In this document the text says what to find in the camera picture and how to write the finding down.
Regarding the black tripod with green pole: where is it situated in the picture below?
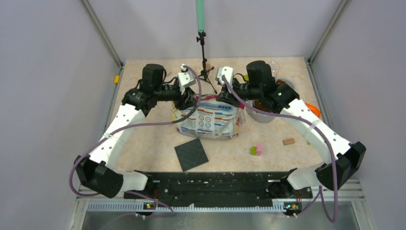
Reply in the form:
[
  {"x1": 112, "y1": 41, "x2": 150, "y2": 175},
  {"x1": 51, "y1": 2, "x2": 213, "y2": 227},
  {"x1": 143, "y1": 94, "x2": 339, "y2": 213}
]
[{"x1": 195, "y1": 0, "x2": 217, "y2": 93}]

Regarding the yellow block on frame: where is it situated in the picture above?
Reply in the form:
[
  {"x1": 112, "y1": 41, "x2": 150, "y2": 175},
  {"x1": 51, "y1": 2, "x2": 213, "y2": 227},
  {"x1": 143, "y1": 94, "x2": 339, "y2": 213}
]
[{"x1": 114, "y1": 75, "x2": 120, "y2": 84}]

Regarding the small wooden block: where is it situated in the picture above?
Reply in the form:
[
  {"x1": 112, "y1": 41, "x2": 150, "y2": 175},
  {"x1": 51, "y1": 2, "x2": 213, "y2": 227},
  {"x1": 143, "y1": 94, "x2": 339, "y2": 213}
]
[{"x1": 282, "y1": 138, "x2": 295, "y2": 146}]

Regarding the brown pet food kibble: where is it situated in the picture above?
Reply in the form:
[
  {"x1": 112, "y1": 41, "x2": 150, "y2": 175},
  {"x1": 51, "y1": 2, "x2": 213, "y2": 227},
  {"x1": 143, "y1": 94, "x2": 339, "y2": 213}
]
[{"x1": 252, "y1": 100, "x2": 274, "y2": 113}]

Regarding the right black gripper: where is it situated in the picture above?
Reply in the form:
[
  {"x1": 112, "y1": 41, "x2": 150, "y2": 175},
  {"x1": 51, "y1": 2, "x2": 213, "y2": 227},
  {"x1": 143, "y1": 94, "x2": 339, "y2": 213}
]
[{"x1": 217, "y1": 77, "x2": 262, "y2": 107}]

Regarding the black square mat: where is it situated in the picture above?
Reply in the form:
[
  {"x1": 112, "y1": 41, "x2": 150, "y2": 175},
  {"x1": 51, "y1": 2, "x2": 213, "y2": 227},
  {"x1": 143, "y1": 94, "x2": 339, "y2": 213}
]
[{"x1": 174, "y1": 138, "x2": 209, "y2": 172}]

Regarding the clear water bottle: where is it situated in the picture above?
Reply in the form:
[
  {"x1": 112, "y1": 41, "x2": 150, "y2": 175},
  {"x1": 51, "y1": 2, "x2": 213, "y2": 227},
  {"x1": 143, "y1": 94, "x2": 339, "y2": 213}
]
[{"x1": 270, "y1": 61, "x2": 281, "y2": 78}]

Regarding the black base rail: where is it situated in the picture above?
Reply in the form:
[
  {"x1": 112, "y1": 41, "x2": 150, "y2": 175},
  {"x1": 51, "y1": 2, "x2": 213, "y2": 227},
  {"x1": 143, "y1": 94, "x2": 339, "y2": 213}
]
[{"x1": 140, "y1": 172, "x2": 316, "y2": 208}]

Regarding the grey double pet bowl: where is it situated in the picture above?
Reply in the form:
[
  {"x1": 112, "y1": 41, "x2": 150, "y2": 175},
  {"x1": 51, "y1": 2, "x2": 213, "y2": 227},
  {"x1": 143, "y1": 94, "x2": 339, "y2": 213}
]
[{"x1": 245, "y1": 78, "x2": 294, "y2": 124}]

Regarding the green and pink brick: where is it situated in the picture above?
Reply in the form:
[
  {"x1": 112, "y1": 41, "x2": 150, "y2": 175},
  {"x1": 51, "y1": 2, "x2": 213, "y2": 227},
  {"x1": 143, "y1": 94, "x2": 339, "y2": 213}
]
[{"x1": 250, "y1": 144, "x2": 263, "y2": 156}]

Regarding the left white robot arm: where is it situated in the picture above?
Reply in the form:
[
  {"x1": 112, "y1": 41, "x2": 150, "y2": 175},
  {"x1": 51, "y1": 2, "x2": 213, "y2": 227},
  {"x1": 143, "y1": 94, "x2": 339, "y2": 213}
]
[{"x1": 69, "y1": 64, "x2": 202, "y2": 198}]

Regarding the colourful pet food bag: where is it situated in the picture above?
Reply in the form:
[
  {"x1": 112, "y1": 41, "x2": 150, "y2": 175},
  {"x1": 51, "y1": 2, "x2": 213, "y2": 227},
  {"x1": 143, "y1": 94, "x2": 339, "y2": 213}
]
[{"x1": 176, "y1": 94, "x2": 245, "y2": 139}]

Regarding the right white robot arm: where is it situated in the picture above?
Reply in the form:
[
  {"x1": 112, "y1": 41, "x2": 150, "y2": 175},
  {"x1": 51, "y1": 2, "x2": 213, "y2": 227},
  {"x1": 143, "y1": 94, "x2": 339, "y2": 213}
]
[{"x1": 215, "y1": 60, "x2": 366, "y2": 197}]

